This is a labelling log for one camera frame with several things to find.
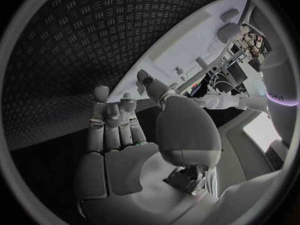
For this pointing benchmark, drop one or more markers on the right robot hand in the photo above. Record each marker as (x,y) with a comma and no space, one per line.
(131,168)

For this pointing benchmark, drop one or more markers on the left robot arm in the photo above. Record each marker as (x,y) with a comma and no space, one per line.
(225,101)

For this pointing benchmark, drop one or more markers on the white task board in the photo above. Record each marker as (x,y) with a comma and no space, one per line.
(178,41)

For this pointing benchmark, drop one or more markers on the small grey peg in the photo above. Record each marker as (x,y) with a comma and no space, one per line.
(178,70)

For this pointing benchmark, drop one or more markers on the workshop desk with equipment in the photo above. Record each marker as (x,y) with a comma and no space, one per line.
(234,73)

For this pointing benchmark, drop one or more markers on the grey wide cylinder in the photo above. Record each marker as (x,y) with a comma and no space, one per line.
(229,16)
(228,32)

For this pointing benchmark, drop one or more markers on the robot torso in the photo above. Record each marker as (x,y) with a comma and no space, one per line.
(281,75)

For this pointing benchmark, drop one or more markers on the workshop equipment rack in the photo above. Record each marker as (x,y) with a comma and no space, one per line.
(254,41)

